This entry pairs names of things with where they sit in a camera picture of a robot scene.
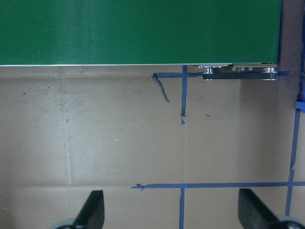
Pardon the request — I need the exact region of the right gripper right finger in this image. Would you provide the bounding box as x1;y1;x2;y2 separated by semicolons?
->
238;188;286;229

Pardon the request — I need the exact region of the green conveyor belt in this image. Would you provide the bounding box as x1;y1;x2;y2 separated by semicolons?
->
0;0;282;71

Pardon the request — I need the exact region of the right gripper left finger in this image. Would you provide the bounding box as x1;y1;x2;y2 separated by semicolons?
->
72;190;104;229

